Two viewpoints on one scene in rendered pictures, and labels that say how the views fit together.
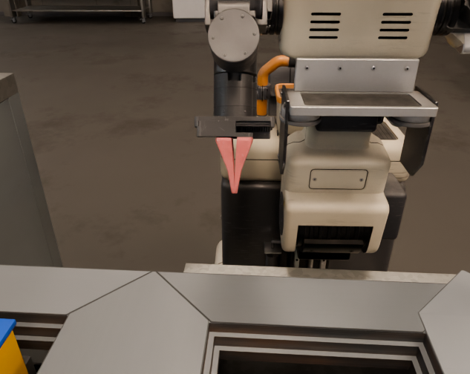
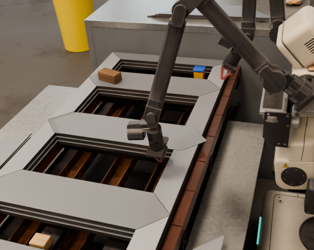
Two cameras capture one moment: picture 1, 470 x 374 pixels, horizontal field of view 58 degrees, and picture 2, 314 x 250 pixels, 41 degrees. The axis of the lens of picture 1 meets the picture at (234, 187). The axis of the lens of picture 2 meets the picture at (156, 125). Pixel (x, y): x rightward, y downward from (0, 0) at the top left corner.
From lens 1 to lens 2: 1.99 m
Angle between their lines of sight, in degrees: 87
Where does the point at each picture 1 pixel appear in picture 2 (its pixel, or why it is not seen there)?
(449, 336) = (182, 128)
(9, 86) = not seen: hidden behind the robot
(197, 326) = (198, 94)
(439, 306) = (193, 130)
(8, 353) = (199, 75)
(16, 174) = (286, 64)
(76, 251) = not seen: outside the picture
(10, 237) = not seen: hidden behind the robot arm
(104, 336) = (198, 84)
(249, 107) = (227, 59)
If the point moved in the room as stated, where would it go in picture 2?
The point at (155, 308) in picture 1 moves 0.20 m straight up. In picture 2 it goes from (205, 89) to (205, 53)
